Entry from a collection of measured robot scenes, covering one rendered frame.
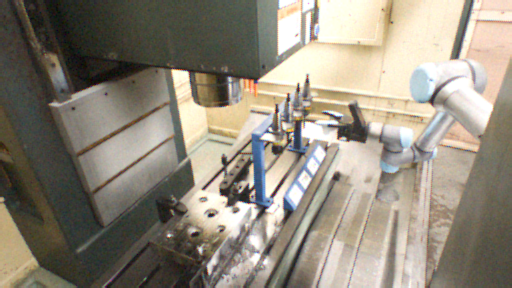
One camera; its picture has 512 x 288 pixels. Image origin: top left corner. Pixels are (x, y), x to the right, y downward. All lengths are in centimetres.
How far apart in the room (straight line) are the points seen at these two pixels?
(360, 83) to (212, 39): 124
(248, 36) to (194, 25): 14
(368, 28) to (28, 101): 148
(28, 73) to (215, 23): 60
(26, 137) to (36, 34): 30
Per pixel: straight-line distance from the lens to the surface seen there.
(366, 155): 192
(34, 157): 121
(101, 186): 133
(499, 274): 43
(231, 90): 93
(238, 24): 76
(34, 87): 117
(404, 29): 182
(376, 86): 190
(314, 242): 139
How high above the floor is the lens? 179
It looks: 30 degrees down
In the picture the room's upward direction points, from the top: 3 degrees counter-clockwise
